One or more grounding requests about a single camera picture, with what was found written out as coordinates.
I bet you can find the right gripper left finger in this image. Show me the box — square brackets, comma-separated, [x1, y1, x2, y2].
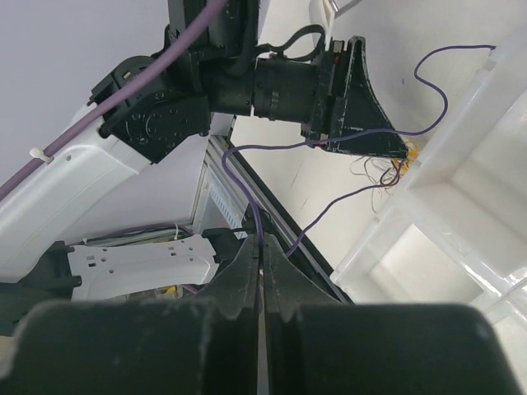
[1, 237, 259, 394]

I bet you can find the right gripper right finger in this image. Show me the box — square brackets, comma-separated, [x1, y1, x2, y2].
[262, 235, 521, 394]

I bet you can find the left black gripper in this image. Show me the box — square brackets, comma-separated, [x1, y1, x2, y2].
[302, 36, 408, 159]

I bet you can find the yellow thin cable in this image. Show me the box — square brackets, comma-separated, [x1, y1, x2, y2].
[385, 142, 423, 190]

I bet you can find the white thin cable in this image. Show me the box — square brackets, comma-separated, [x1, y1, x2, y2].
[349, 154, 396, 215]

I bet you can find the purple thin cable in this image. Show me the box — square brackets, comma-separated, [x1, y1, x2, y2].
[222, 44, 497, 258]

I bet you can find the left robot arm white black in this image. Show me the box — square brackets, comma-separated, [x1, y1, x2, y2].
[1, 1, 408, 284]

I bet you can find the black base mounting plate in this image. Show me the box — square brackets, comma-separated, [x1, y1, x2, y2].
[223, 142, 352, 304]

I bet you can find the white six-compartment tray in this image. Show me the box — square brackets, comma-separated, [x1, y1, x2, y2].
[331, 30, 526, 386]

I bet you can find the aluminium rail frame front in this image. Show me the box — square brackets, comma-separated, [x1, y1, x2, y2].
[189, 135, 256, 231]

